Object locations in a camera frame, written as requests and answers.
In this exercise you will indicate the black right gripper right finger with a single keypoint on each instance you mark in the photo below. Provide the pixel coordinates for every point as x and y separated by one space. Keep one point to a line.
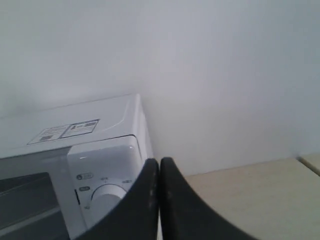
183 213

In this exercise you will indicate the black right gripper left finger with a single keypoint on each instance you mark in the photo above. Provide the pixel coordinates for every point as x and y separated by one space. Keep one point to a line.
136 216

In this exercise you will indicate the white microwave oven body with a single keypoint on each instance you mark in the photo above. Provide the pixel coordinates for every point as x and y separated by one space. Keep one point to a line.
46 188

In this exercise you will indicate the upper white control knob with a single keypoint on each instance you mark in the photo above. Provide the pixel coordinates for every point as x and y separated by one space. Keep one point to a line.
108 192

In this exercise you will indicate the blue white warning sticker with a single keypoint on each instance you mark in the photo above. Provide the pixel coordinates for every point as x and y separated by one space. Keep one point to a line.
65 131

